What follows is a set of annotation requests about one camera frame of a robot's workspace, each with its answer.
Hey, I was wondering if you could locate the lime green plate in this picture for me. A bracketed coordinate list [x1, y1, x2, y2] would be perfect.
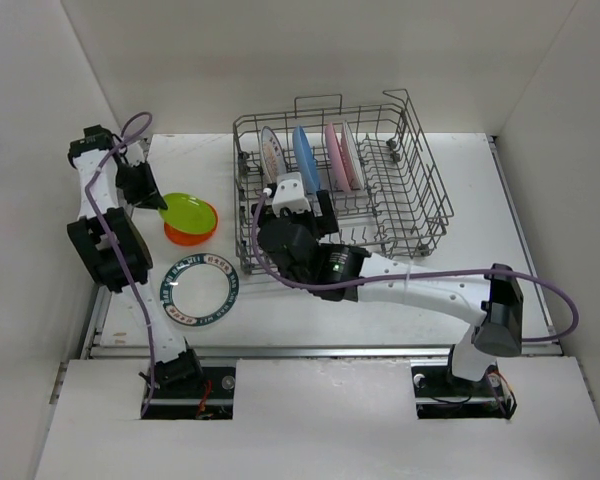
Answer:
[159, 192, 217, 235]

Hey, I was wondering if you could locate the white plate orange sunburst pattern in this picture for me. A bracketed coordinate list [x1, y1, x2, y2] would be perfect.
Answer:
[260, 126, 287, 184]

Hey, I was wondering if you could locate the blue plate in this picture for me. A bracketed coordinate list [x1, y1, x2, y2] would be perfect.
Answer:
[292, 126, 322, 194]

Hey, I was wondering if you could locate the white plate teal rim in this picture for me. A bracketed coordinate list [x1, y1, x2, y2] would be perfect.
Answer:
[159, 253, 240, 327]

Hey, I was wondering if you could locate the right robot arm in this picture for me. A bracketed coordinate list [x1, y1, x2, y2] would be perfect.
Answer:
[251, 189, 524, 394]

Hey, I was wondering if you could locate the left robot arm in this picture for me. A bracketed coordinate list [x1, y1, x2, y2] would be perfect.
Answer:
[67, 125, 206, 397]

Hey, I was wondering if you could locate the pink plate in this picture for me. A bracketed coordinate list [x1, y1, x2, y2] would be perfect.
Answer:
[324, 123, 352, 193]

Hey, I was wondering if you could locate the plain white plate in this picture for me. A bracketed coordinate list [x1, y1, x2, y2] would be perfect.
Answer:
[341, 121, 364, 190]

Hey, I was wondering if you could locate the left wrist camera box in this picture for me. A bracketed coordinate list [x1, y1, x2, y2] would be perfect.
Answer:
[125, 140, 147, 166]

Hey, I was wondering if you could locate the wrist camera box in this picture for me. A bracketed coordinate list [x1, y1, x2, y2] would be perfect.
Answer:
[125, 140, 147, 166]
[272, 172, 311, 217]

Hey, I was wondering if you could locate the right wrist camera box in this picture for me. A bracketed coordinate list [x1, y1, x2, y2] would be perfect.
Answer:
[272, 172, 311, 217]

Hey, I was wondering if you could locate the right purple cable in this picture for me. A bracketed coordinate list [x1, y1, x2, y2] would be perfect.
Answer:
[252, 187, 580, 419]

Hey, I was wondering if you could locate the grey wire dish rack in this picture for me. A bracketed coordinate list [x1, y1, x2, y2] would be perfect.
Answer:
[232, 88, 455, 275]

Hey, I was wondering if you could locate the front aluminium rail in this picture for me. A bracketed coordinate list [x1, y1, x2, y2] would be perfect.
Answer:
[85, 343, 564, 359]

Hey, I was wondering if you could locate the left aluminium rail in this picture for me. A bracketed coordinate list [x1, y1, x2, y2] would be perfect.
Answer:
[77, 134, 151, 359]

